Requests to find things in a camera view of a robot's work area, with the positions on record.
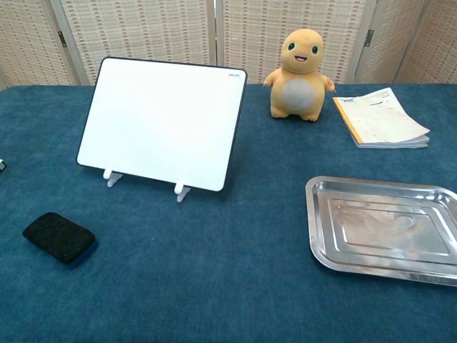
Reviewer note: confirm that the white plastic board stand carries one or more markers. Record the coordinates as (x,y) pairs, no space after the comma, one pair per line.
(113,178)

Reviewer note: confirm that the blue table cloth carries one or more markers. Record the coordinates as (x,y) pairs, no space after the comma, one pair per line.
(214,268)

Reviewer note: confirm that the woven folding screen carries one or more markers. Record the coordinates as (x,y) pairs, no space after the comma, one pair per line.
(228,35)

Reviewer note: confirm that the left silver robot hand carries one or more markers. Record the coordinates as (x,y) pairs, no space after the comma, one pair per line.
(1,165)

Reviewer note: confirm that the white board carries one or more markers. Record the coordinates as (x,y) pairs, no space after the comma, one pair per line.
(160,121)

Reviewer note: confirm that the stainless steel tray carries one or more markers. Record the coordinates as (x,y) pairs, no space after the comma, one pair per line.
(382,225)

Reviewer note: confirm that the yellow spine paper notebook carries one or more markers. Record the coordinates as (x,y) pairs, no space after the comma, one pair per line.
(380,118)

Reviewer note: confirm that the black eraser sponge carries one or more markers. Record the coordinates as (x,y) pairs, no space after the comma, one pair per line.
(57,236)

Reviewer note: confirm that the orange plush dinosaur toy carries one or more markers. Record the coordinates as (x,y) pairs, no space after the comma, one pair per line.
(298,78)

